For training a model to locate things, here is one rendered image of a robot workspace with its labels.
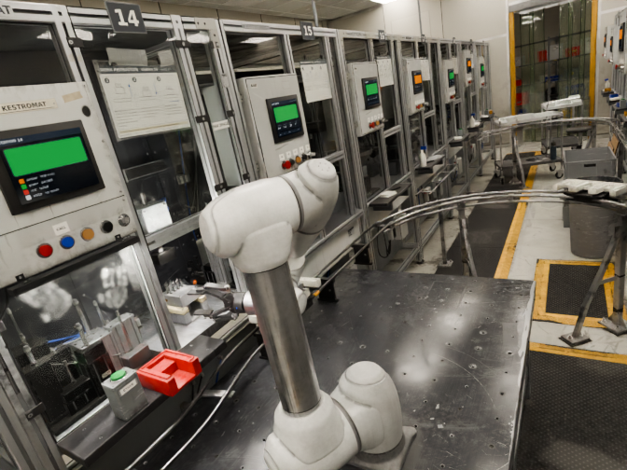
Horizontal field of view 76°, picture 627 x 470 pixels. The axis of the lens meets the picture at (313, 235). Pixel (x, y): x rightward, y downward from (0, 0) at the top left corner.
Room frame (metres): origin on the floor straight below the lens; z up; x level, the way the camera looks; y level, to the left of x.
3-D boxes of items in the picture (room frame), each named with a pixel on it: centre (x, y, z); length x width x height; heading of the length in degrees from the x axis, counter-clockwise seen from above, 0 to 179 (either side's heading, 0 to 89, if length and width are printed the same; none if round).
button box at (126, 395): (1.00, 0.63, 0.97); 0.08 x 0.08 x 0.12; 56
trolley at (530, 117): (5.70, -3.28, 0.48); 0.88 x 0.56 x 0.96; 74
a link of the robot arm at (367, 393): (0.91, -0.06, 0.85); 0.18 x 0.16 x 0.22; 120
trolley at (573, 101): (6.52, -4.34, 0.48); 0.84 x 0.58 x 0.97; 154
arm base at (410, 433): (0.93, -0.08, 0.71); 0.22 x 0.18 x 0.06; 146
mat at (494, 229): (5.04, -2.58, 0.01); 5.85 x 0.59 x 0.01; 146
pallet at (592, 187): (2.27, -1.68, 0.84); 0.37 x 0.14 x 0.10; 24
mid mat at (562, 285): (2.57, -1.82, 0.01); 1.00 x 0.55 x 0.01; 146
